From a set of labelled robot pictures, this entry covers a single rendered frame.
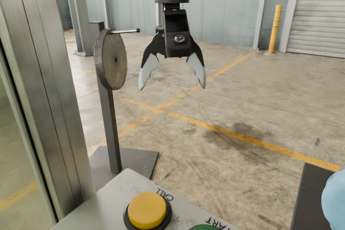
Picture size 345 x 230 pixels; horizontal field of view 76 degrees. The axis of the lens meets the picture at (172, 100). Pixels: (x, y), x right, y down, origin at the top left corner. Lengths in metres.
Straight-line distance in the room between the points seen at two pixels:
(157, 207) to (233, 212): 1.21
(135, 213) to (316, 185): 0.42
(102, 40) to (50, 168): 0.93
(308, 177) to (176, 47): 0.41
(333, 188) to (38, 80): 0.30
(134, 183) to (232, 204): 1.22
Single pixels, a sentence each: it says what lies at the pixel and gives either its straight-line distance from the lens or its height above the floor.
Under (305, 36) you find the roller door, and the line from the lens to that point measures 5.74.
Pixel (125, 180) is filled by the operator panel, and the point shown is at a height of 0.90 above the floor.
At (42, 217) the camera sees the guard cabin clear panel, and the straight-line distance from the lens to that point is 0.31.
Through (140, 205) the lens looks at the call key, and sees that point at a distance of 0.26.
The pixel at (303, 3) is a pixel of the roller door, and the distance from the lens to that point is 5.69.
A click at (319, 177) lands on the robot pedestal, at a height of 0.75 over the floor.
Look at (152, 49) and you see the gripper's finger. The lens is 0.47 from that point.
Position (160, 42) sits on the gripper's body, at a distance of 0.47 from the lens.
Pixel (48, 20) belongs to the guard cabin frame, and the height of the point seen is 1.09.
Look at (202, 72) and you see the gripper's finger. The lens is 0.50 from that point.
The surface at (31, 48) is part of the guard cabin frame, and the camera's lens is 0.21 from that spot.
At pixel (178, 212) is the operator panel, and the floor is 0.90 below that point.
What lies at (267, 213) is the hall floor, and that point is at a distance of 1.50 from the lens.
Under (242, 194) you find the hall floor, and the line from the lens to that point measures 1.55.
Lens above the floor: 1.10
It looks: 25 degrees down
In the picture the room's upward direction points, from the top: straight up
